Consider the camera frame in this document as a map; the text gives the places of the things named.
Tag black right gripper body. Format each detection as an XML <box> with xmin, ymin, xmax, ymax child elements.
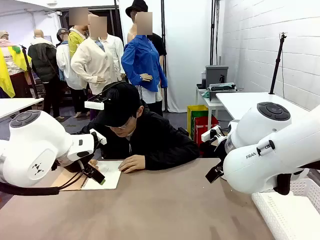
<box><xmin>201</xmin><ymin>140</ymin><xmax>227</xmax><ymax>166</ymax></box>

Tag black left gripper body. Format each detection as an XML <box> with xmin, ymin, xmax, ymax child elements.
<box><xmin>58</xmin><ymin>159</ymin><xmax>91</xmax><ymax>174</ymax></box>

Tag spiral notebook kraft cover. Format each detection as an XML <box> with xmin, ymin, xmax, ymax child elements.
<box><xmin>51</xmin><ymin>159</ymin><xmax>124</xmax><ymax>192</ymax></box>

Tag person's left forearm black sleeve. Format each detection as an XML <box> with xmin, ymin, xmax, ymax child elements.
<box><xmin>143</xmin><ymin>141</ymin><xmax>201</xmax><ymax>171</ymax></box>

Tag person's left hand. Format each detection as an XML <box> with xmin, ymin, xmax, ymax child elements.
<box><xmin>117</xmin><ymin>154</ymin><xmax>147</xmax><ymax>174</ymax></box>

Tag red shopping bag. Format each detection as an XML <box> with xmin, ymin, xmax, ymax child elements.
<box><xmin>193</xmin><ymin>115</ymin><xmax>220</xmax><ymax>149</ymax></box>

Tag red and yellow bins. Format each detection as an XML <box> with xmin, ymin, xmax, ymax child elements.
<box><xmin>186</xmin><ymin>104</ymin><xmax>210</xmax><ymax>140</ymax></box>

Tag small white table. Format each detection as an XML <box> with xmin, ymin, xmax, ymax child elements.
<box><xmin>195</xmin><ymin>86</ymin><xmax>227</xmax><ymax>120</ymax></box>

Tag person's face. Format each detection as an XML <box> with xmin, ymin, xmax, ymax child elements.
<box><xmin>109</xmin><ymin>106</ymin><xmax>145</xmax><ymax>138</ymax></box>

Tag black jacket torso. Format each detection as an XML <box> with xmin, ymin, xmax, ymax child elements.
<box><xmin>74</xmin><ymin>100</ymin><xmax>201</xmax><ymax>171</ymax></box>

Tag large white table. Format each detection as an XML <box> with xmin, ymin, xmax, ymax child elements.
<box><xmin>215</xmin><ymin>91</ymin><xmax>312</xmax><ymax>121</ymax></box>

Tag grey tray with tools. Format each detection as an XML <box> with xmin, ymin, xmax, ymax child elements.
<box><xmin>206</xmin><ymin>82</ymin><xmax>238</xmax><ymax>103</ymax></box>

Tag white perforated plastic basket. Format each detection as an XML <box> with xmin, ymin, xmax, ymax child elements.
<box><xmin>251</xmin><ymin>174</ymin><xmax>320</xmax><ymax>240</ymax></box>

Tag black baseball cap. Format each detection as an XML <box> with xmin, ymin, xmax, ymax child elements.
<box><xmin>94</xmin><ymin>81</ymin><xmax>144</xmax><ymax>128</ymax></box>

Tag grey plastic box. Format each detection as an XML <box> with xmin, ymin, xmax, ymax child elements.
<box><xmin>204</xmin><ymin>65</ymin><xmax>230</xmax><ymax>90</ymax></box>

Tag white side table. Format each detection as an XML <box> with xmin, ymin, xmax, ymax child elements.
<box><xmin>0</xmin><ymin>97</ymin><xmax>45</xmax><ymax>120</ymax></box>

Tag mannequin in white shirt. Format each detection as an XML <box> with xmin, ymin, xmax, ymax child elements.
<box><xmin>55</xmin><ymin>27</ymin><xmax>88</xmax><ymax>119</ymax></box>

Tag black tripod stand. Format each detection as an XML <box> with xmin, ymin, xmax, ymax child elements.
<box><xmin>19</xmin><ymin>44</ymin><xmax>40</xmax><ymax>100</ymax></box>

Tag mannequin in cream jacket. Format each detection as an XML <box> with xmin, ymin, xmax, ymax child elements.
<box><xmin>70</xmin><ymin>14</ymin><xmax>126</xmax><ymax>96</ymax></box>

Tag black light stand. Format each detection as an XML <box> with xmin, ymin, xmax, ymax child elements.
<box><xmin>160</xmin><ymin>0</ymin><xmax>169</xmax><ymax>113</ymax></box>
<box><xmin>209</xmin><ymin>0</ymin><xmax>222</xmax><ymax>67</ymax></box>

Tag mannequin in dark puffer vest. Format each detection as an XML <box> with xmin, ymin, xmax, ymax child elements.
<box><xmin>27</xmin><ymin>28</ymin><xmax>62</xmax><ymax>119</ymax></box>

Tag mannequin in blue shirt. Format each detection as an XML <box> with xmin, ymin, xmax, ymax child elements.
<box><xmin>120</xmin><ymin>11</ymin><xmax>169</xmax><ymax>112</ymax></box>

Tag mannequin in yellow raincoat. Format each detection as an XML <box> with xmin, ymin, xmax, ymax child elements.
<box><xmin>0</xmin><ymin>29</ymin><xmax>33</xmax><ymax>99</ymax></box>

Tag mannequin in yellow-green shirt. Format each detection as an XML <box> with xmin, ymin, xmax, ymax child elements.
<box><xmin>67</xmin><ymin>7</ymin><xmax>89</xmax><ymax>60</ymax></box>

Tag mannequin with black bucket hat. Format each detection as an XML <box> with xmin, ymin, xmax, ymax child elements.
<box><xmin>124</xmin><ymin>0</ymin><xmax>168</xmax><ymax>58</ymax></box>

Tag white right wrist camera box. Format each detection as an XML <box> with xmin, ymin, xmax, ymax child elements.
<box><xmin>200</xmin><ymin>124</ymin><xmax>223</xmax><ymax>143</ymax></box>

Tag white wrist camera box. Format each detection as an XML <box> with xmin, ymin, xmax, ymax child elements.
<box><xmin>200</xmin><ymin>124</ymin><xmax>223</xmax><ymax>143</ymax></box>
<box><xmin>89</xmin><ymin>128</ymin><xmax>108</xmax><ymax>146</ymax></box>

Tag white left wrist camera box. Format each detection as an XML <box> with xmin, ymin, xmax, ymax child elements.
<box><xmin>89</xmin><ymin>128</ymin><xmax>108</xmax><ymax>146</ymax></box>

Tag black cable bundle left arm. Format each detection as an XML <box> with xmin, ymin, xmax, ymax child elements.
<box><xmin>0</xmin><ymin>162</ymin><xmax>87</xmax><ymax>197</ymax></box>

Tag white head camera box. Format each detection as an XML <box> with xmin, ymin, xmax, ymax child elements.
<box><xmin>84</xmin><ymin>99</ymin><xmax>105</xmax><ymax>111</ymax></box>

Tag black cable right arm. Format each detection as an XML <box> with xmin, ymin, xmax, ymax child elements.
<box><xmin>273</xmin><ymin>161</ymin><xmax>320</xmax><ymax>196</ymax></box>

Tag black camera pole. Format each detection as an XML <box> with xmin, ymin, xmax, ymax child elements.
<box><xmin>268</xmin><ymin>31</ymin><xmax>289</xmax><ymax>95</ymax></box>

